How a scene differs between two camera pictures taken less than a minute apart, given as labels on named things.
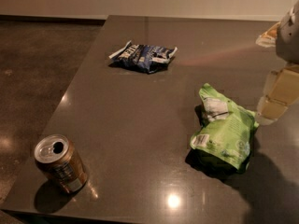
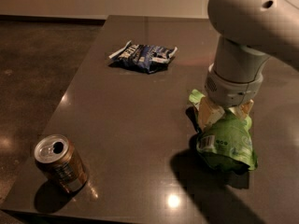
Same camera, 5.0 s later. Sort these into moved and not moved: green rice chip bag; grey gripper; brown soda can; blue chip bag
Moved: green rice chip bag; grey gripper
Not moved: blue chip bag; brown soda can
